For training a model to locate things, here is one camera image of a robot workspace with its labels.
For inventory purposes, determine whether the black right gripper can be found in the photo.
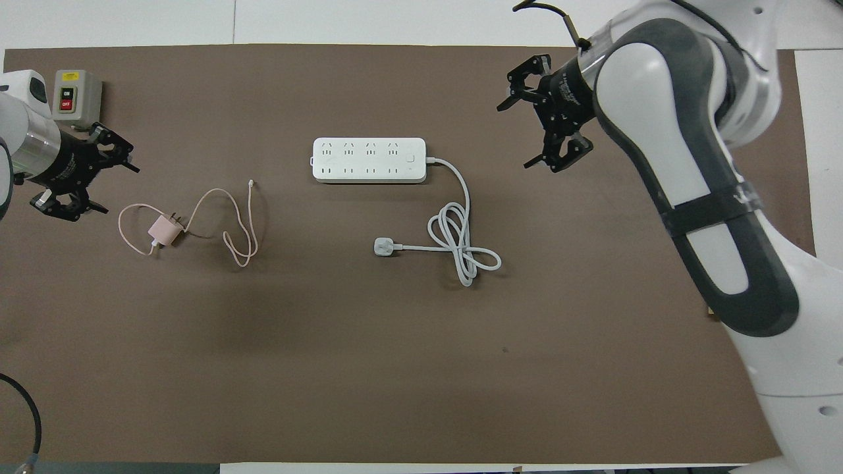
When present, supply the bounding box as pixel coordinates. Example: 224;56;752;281
497;53;599;174

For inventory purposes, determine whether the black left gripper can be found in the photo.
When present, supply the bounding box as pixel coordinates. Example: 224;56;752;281
30;122;141;223

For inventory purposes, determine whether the pink charger plug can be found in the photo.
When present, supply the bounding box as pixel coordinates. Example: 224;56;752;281
146;211;186;248

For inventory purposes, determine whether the pink charging cable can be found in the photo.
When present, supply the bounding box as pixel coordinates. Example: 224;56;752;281
117;179;259;268

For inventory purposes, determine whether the white power strip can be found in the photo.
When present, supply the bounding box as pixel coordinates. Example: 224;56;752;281
312;137;427;185

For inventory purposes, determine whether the brown table mat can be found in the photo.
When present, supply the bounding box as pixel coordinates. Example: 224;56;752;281
0;44;817;465

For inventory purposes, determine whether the grey on-off switch box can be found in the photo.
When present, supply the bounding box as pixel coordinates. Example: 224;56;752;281
52;69;103;132

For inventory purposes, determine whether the white power cord with plug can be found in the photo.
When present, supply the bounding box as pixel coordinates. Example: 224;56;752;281
373;157;503;288

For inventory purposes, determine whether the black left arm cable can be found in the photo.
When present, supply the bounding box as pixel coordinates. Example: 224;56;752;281
0;373;42;474

